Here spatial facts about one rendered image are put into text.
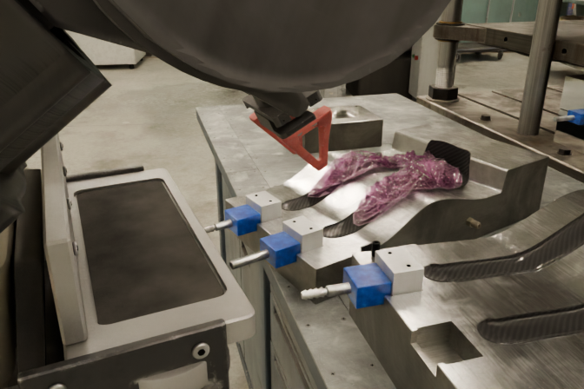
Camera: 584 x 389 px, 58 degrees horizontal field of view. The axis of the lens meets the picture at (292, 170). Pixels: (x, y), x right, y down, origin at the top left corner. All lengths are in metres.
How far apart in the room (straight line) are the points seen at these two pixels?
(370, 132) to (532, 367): 0.86
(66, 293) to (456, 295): 0.43
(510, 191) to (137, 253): 0.70
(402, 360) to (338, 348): 0.10
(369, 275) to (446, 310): 0.09
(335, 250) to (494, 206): 0.31
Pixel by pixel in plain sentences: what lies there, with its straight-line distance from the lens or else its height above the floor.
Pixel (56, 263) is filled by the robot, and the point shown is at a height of 1.09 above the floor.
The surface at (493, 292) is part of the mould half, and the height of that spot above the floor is 0.89.
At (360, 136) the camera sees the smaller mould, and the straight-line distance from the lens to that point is 1.29.
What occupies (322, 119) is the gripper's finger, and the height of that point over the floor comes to 1.06.
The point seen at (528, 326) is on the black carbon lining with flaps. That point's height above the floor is 0.88.
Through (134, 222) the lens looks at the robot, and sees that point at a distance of 0.42.
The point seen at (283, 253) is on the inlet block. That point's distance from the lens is 0.71.
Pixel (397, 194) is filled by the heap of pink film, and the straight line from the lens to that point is 0.81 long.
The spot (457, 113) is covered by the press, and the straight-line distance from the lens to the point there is 1.74.
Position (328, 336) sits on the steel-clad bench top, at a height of 0.80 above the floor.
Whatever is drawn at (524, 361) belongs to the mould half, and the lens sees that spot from 0.54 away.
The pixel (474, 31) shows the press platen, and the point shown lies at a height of 1.02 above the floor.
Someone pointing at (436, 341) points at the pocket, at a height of 0.87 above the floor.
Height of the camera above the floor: 1.22
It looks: 21 degrees down
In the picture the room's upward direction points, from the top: straight up
